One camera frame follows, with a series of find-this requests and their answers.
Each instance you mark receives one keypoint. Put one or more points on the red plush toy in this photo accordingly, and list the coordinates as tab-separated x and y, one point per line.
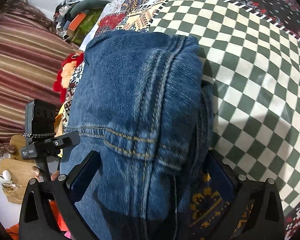
68	67

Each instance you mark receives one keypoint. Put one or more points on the wooden stool with earphones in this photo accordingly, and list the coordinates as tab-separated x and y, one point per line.
21	171

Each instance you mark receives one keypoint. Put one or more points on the orange sleeve forearm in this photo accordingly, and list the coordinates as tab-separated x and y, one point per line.
40	218

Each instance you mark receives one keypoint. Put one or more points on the striped red curtain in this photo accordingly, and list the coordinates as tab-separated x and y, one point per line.
31	54

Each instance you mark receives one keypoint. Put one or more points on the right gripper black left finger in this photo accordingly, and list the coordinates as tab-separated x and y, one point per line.
68	189

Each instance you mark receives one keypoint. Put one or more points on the pile of clothes and boxes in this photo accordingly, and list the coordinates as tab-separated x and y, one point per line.
74	19

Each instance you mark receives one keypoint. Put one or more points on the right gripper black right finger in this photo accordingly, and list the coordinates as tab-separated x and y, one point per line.
266	219

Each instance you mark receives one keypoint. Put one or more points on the patchwork patterned bedspread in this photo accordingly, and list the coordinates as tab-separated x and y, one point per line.
252	62

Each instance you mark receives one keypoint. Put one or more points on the blue denim jacket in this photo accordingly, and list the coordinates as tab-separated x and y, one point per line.
142	104

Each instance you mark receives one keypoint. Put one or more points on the person's left hand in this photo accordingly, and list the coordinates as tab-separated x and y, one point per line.
36	172

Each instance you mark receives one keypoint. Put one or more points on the yellow orange blanket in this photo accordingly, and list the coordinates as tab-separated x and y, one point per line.
58	125

